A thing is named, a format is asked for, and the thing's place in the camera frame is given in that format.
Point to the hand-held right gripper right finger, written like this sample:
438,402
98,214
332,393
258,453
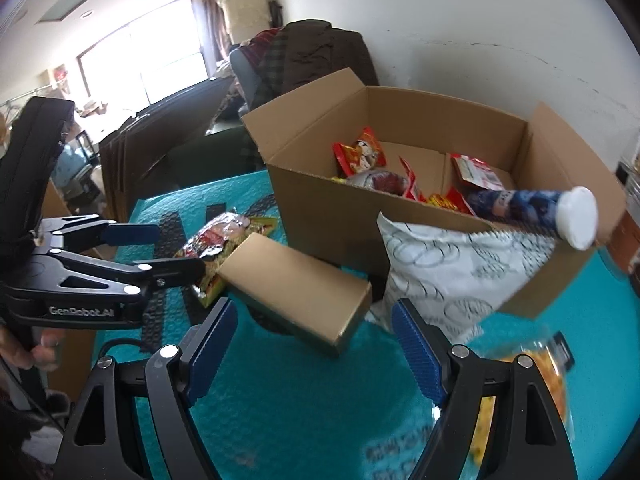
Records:
417,357

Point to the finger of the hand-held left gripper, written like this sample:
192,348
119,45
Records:
130,234
170,271

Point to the red cartoon snack packet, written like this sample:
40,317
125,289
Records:
361,155

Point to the beige storage cabinet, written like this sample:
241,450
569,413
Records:
245,15

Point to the stack of flat cardboard sheets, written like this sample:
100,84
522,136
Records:
160,150

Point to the green plaid shirt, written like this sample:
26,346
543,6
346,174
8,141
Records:
280,65

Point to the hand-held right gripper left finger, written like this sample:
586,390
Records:
215,342

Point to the clear bag of yellow chips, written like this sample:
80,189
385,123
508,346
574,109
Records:
535,390

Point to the blue white snack tube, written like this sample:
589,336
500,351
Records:
525,210

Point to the red striped cloth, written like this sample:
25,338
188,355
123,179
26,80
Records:
264,42

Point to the silver red-label snack packet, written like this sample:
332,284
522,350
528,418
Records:
377,182

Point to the white patterned snack bag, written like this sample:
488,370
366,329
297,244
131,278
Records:
440,280

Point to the dark fuzzy cloth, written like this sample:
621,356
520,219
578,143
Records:
25,440

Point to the person's left hand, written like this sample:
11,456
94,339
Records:
46,355

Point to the dark curtain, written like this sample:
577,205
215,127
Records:
210,30

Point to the brown quilted jacket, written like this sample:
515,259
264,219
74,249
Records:
325,55

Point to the red yellow snack packet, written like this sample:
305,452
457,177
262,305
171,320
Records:
447,202

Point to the window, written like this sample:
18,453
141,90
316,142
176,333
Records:
150,50

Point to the cardboard box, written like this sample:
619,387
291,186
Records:
320,210

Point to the dark red gold-edged snack packet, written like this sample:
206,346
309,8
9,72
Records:
225,240

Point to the gold rectangular box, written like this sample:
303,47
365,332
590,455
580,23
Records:
295,290

